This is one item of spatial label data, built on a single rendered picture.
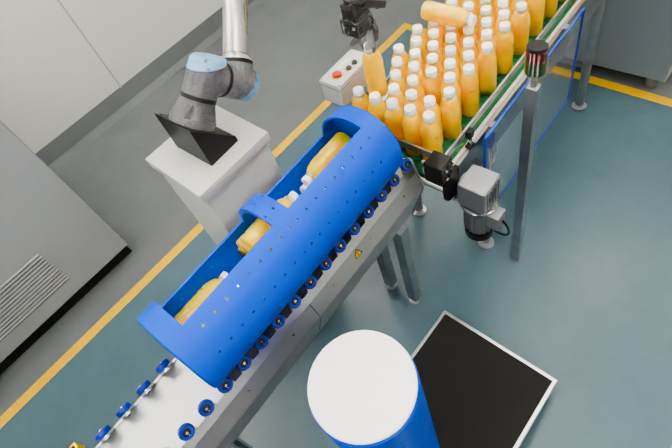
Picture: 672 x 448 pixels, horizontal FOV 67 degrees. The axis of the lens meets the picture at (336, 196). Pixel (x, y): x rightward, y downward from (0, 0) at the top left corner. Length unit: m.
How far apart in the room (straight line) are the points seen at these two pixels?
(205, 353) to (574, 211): 2.04
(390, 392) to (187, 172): 0.95
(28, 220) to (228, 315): 1.71
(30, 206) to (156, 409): 1.49
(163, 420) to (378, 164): 0.96
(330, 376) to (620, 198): 1.97
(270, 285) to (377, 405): 0.40
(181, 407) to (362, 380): 0.55
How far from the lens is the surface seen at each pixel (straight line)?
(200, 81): 1.68
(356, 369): 1.36
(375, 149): 1.54
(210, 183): 1.69
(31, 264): 3.02
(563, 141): 3.14
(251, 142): 1.74
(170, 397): 1.65
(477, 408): 2.22
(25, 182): 2.79
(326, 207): 1.44
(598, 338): 2.53
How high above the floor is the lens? 2.30
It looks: 51 degrees down
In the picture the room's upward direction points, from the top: 20 degrees counter-clockwise
